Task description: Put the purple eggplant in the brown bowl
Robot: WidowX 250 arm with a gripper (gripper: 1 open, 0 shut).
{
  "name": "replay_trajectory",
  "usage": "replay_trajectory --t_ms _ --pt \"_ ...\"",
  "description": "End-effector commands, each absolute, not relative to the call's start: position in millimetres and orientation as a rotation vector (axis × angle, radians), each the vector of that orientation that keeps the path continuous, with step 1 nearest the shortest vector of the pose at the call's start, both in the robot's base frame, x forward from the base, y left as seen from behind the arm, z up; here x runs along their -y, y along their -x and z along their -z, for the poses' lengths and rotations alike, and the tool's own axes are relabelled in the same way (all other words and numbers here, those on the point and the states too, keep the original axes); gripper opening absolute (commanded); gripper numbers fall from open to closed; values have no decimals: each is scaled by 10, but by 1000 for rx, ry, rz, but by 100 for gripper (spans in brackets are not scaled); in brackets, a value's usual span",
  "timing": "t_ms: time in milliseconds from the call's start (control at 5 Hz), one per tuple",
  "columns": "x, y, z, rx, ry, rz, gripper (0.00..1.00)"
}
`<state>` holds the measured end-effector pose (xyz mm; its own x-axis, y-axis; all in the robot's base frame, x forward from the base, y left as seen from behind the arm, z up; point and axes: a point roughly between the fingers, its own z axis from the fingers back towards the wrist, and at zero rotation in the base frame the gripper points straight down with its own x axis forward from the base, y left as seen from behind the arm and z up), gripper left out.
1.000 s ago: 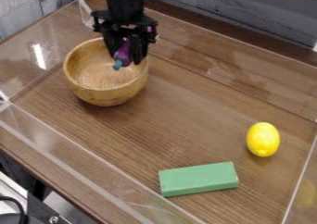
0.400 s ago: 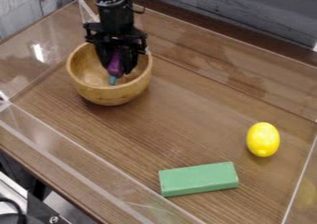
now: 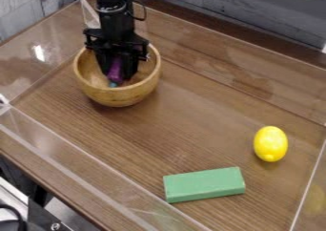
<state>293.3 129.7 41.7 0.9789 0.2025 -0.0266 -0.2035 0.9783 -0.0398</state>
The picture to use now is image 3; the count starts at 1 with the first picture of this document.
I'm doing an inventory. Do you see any brown wooden bowl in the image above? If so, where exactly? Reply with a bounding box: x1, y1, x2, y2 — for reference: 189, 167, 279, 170
73, 44, 162, 108

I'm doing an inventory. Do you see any black metal bracket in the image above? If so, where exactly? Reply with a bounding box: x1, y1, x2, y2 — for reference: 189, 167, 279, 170
27, 199, 74, 231

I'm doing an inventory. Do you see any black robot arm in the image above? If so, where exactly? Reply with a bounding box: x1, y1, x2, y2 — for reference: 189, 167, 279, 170
83, 0, 150, 84

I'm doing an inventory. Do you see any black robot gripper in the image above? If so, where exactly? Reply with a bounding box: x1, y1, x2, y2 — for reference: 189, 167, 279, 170
83, 28, 150, 80

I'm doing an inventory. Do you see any yellow toy lemon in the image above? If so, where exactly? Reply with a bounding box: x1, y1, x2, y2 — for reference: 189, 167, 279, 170
255, 126, 289, 162

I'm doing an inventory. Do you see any purple toy eggplant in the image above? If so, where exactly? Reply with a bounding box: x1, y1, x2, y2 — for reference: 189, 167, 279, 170
108, 56, 124, 88

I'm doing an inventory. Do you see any clear acrylic corner bracket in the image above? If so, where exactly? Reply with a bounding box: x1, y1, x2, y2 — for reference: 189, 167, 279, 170
81, 0, 101, 29

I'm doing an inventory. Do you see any green rectangular block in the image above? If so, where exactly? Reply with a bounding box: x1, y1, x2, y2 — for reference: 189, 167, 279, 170
164, 167, 246, 203

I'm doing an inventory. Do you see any clear acrylic tray wall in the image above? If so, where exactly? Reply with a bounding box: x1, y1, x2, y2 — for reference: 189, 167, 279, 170
0, 94, 212, 231

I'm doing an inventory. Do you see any black cable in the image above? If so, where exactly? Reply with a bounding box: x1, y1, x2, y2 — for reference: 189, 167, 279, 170
0, 203, 29, 231

